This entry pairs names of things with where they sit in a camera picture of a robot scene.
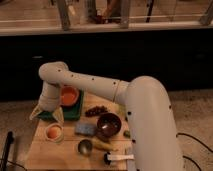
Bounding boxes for black and white brush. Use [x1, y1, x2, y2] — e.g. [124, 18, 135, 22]
[104, 152, 134, 165]

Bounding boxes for dark red grapes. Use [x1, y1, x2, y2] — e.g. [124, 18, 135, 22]
[85, 106, 108, 117]

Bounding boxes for grey folded cloth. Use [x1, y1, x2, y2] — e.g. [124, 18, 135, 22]
[125, 147, 136, 171]

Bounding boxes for dark brown bowl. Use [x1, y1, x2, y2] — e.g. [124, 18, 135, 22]
[97, 113, 122, 138]

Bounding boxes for green plastic tray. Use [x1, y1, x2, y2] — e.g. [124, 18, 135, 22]
[38, 92, 84, 121]

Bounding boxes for orange bowl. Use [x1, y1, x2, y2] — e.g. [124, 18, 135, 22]
[61, 86, 79, 107]

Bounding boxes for blue sponge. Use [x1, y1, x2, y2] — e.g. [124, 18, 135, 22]
[75, 122, 96, 136]

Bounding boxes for yellow green small cup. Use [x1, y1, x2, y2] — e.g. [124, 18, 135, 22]
[118, 105, 126, 117]

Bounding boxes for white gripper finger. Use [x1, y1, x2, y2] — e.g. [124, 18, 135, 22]
[52, 107, 64, 125]
[29, 106, 43, 120]

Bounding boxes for green chili pepper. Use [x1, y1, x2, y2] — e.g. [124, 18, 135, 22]
[123, 130, 130, 138]

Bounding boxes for black stand pole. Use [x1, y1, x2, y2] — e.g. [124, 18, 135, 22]
[0, 131, 14, 171]

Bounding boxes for black floor cable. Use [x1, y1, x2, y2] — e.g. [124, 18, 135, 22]
[176, 132, 213, 171]

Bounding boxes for red apple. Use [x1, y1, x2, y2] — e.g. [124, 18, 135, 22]
[47, 126, 61, 139]

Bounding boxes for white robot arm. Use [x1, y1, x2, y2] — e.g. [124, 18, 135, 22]
[30, 61, 185, 171]

